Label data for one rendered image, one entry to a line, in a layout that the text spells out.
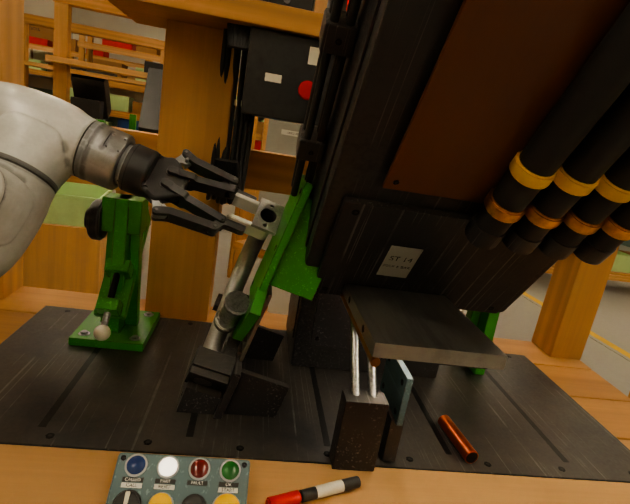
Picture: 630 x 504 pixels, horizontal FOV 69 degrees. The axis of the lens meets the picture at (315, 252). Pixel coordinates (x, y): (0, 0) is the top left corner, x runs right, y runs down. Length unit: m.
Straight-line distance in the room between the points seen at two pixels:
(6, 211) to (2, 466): 0.31
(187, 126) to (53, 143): 0.35
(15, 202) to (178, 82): 0.45
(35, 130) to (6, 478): 0.43
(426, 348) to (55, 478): 0.46
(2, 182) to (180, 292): 0.51
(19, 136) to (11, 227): 0.13
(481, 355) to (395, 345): 0.10
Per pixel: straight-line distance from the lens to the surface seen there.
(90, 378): 0.85
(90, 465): 0.69
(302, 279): 0.68
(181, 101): 1.01
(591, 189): 0.55
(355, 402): 0.64
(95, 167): 0.73
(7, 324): 1.10
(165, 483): 0.60
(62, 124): 0.75
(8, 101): 0.77
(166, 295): 1.09
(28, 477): 0.69
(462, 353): 0.56
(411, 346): 0.54
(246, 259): 0.81
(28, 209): 0.71
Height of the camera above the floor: 1.34
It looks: 15 degrees down
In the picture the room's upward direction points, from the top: 10 degrees clockwise
